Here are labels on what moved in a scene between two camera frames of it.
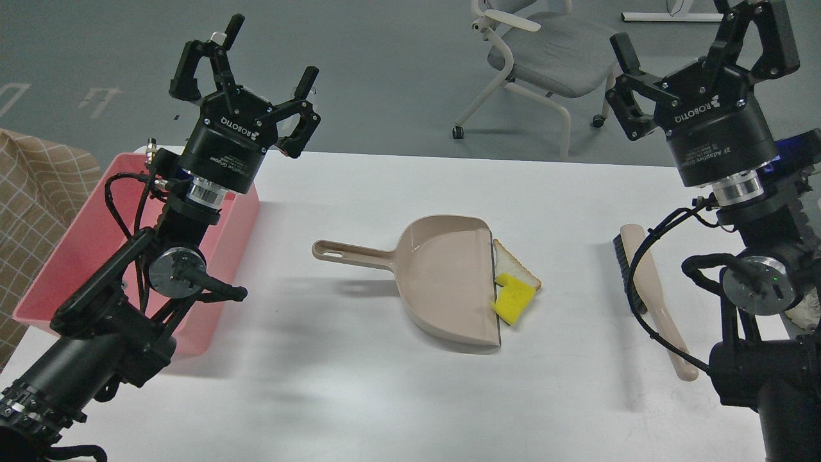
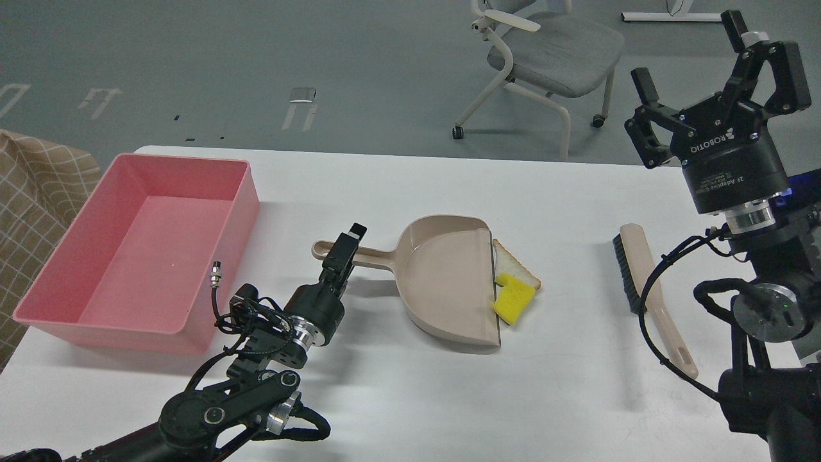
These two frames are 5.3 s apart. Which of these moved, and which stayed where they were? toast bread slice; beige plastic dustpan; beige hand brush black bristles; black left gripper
Moved: black left gripper
Stayed: beige plastic dustpan; toast bread slice; beige hand brush black bristles
